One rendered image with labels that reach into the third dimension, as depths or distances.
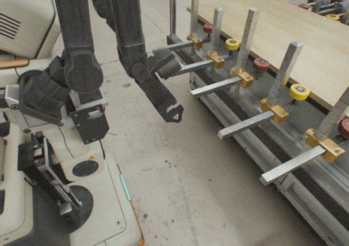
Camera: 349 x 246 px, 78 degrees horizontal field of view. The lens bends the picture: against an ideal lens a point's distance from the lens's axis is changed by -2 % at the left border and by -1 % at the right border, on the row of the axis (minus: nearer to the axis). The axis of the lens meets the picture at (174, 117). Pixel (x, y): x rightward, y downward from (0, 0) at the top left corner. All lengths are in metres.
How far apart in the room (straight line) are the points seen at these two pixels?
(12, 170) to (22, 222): 0.20
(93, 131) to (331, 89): 1.03
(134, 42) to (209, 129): 1.59
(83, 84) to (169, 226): 1.24
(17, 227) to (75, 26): 0.67
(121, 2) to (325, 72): 1.07
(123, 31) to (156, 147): 1.46
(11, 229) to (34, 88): 0.52
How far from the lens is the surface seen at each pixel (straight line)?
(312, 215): 1.65
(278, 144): 1.12
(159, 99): 0.63
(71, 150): 0.88
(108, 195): 1.40
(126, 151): 1.89
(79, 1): 0.47
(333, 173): 1.26
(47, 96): 0.54
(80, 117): 0.75
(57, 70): 0.52
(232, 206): 1.67
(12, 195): 0.94
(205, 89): 1.07
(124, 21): 0.50
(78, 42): 0.49
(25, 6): 0.62
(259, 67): 1.21
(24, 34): 0.64
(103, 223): 1.35
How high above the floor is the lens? 1.51
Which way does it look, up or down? 46 degrees down
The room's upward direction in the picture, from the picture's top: straight up
